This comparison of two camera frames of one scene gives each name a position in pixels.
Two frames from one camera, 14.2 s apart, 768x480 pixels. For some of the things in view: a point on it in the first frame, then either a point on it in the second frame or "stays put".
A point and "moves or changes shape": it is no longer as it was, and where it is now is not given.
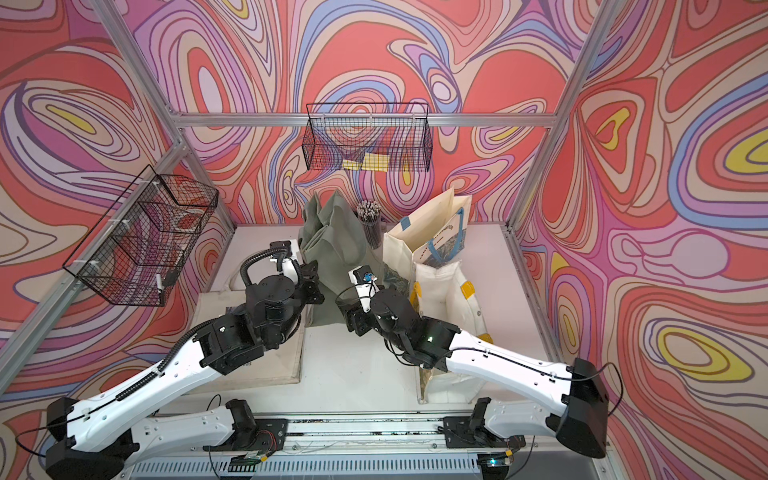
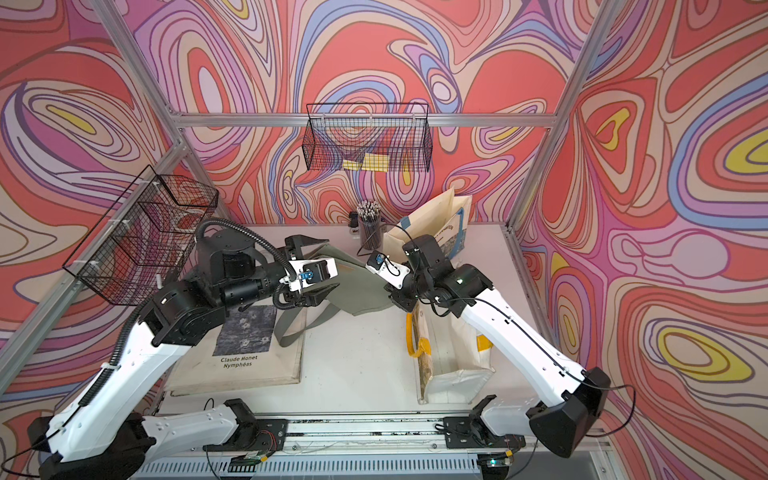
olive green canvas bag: [330, 237] moves or changes shape
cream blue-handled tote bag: [435, 237] stays put
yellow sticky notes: [370, 161] stays put
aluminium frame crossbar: [366, 120] stays put
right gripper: [355, 318] to [398, 297]
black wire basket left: [138, 251] stays put
